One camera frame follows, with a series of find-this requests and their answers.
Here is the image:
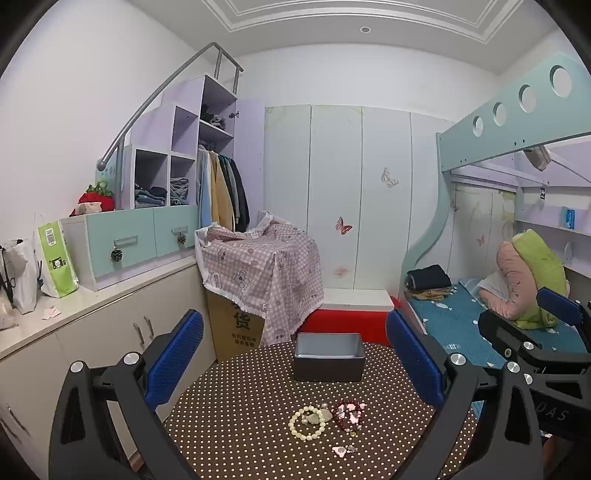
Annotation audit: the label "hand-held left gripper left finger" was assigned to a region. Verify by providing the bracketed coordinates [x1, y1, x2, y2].
[48, 309, 205, 480]

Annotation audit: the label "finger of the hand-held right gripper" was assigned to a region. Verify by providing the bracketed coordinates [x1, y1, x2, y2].
[478, 310, 542, 366]
[537, 287, 591, 352]

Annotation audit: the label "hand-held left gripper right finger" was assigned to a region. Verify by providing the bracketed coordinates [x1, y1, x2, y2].
[385, 309, 543, 480]

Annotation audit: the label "dark grey storage box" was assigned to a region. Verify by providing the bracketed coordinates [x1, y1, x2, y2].
[292, 332, 366, 383]

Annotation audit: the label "red bead bracelet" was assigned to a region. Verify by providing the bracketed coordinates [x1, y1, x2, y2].
[332, 401, 365, 435]

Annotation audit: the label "white bead bracelet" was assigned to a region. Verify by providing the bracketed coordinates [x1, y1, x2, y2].
[288, 405, 327, 443]

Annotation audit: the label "green blanket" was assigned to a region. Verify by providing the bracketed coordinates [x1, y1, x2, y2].
[510, 229, 571, 330]

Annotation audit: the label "white pillow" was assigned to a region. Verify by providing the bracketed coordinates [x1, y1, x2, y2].
[475, 272, 504, 296]

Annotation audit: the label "pink pillow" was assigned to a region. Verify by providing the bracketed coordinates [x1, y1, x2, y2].
[478, 241, 539, 324]

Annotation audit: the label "brown cardboard box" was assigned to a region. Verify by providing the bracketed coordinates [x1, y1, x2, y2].
[205, 288, 266, 363]

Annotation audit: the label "folded tan clothes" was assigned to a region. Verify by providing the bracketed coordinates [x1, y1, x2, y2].
[411, 287, 455, 301]

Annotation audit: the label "folded dark clothes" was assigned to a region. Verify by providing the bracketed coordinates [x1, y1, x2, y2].
[405, 264, 452, 292]

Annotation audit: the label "red box with white lid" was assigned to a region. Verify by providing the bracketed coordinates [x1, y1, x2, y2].
[295, 288, 397, 344]

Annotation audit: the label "cream low cabinet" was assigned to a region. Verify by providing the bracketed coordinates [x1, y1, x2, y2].
[0, 254, 218, 472]

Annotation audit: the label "brown polka dot tablecloth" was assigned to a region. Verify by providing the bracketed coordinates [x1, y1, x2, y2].
[164, 342, 478, 480]

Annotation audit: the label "pink checkered cloth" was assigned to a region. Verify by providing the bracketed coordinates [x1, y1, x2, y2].
[194, 210, 326, 347]

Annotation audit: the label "teal drawer unit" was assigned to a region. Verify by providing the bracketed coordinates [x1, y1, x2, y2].
[60, 203, 201, 291]

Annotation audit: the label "grey hanging pouch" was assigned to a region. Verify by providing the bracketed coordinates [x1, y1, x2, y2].
[522, 144, 552, 171]

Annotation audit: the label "green paper bag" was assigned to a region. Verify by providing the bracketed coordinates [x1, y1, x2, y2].
[34, 220, 80, 298]

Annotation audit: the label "folded blue clothes pile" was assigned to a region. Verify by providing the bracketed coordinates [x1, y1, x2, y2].
[135, 185, 168, 208]

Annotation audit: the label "folded grey jeans pile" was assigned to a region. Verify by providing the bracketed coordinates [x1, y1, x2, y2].
[170, 176, 191, 206]

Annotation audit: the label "yellow hanging coat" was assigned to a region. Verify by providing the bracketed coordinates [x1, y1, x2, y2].
[203, 150, 234, 232]

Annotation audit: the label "dark hanging coats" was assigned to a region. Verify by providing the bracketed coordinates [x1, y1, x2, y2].
[217, 154, 250, 234]

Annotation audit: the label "white plastic bag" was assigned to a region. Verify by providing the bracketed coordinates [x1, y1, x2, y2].
[0, 239, 40, 315]

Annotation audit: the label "red strawberry plush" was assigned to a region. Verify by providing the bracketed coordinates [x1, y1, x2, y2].
[69, 181, 116, 217]

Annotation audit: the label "teal bunk bed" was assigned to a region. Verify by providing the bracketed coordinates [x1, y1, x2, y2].
[399, 52, 591, 370]

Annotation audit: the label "white wardrobe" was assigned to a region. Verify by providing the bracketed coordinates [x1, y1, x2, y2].
[263, 104, 458, 291]

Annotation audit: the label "dark clothes pile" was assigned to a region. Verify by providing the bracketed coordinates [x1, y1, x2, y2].
[199, 104, 227, 131]

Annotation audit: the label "grey metal handrail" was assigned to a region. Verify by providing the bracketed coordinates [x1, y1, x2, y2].
[96, 42, 244, 210]

